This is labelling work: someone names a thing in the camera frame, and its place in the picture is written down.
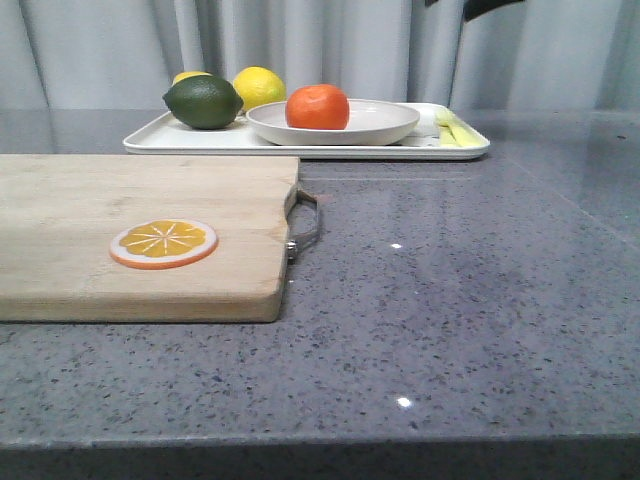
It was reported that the white round plate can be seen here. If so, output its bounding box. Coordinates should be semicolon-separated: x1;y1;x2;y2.
246;99;420;146

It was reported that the orange fruit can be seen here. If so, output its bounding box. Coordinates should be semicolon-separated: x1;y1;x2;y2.
285;84;350;130

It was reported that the white rectangular tray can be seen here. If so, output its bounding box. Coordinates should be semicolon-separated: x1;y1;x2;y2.
123;103;490;161

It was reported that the orange slice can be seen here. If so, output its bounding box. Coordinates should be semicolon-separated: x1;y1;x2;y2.
109;219;219;270

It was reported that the yellow lemon right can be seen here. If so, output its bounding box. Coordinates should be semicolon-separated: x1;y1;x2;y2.
232;66;287;111

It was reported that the yellow lemon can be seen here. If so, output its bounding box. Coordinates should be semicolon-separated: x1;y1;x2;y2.
172;71;211;85
232;66;287;111

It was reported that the green lime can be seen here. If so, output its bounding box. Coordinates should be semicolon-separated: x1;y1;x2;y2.
163;75;244;130

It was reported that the yellow lemon left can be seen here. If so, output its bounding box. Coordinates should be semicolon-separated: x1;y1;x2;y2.
172;71;211;85

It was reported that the wooden cutting board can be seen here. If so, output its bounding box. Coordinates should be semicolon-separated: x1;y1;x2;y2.
1;154;299;322

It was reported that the grey curtain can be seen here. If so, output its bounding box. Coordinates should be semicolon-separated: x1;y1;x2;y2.
1;1;639;111

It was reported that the metal cutting board handle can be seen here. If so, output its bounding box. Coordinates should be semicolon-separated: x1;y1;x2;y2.
285;187;322;264

